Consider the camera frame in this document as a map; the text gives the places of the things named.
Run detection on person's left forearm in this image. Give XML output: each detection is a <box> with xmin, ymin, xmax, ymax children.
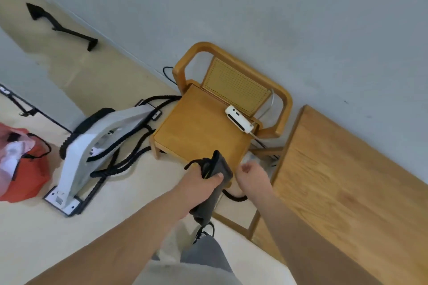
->
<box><xmin>25</xmin><ymin>193</ymin><xmax>192</xmax><ymax>285</ymax></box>

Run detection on person's right forearm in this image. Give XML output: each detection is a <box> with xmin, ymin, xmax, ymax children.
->
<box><xmin>256</xmin><ymin>190</ymin><xmax>382</xmax><ymax>285</ymax></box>

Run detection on person's left hand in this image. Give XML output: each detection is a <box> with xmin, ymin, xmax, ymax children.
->
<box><xmin>173</xmin><ymin>165</ymin><xmax>224</xmax><ymax>220</ymax></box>

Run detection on white pillar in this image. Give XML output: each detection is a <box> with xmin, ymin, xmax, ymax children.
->
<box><xmin>0</xmin><ymin>26</ymin><xmax>86</xmax><ymax>132</ymax></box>

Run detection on red bag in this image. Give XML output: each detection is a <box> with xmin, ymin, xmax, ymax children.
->
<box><xmin>0</xmin><ymin>122</ymin><xmax>53</xmax><ymax>204</ymax></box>

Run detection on black handle bar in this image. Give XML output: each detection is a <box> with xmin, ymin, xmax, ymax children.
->
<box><xmin>26</xmin><ymin>3</ymin><xmax>99</xmax><ymax>52</ymax></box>

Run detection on person's black white shoe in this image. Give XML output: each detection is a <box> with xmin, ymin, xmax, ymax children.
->
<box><xmin>193</xmin><ymin>222</ymin><xmax>216</xmax><ymax>246</ymax></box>

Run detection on black wall cable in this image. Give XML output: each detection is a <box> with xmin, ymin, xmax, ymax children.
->
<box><xmin>163</xmin><ymin>66</ymin><xmax>178</xmax><ymax>86</ymax></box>

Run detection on person's grey trousers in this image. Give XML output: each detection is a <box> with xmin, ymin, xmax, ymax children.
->
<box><xmin>152</xmin><ymin>234</ymin><xmax>233</xmax><ymax>274</ymax></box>

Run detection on person's right hand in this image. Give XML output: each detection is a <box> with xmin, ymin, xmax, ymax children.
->
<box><xmin>235</xmin><ymin>161</ymin><xmax>275</xmax><ymax>206</ymax></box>

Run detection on person's white shirt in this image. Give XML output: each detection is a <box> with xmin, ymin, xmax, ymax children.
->
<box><xmin>132</xmin><ymin>260</ymin><xmax>243</xmax><ymax>285</ymax></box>

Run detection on dark grey cleaning cloth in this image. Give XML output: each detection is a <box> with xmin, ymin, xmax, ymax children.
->
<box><xmin>184</xmin><ymin>150</ymin><xmax>235</xmax><ymax>227</ymax></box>

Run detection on grey charging cable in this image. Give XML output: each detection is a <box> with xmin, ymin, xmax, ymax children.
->
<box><xmin>249</xmin><ymin>89</ymin><xmax>275</xmax><ymax>140</ymax></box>

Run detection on wooden table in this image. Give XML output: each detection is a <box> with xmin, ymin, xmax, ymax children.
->
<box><xmin>251</xmin><ymin>105</ymin><xmax>428</xmax><ymax>285</ymax></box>

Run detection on white handheld device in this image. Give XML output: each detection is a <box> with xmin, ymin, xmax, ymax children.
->
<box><xmin>224</xmin><ymin>105</ymin><xmax>255</xmax><ymax>134</ymax></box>

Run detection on white exercise machine base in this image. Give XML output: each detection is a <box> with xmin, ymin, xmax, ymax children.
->
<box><xmin>43</xmin><ymin>104</ymin><xmax>163</xmax><ymax>218</ymax></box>

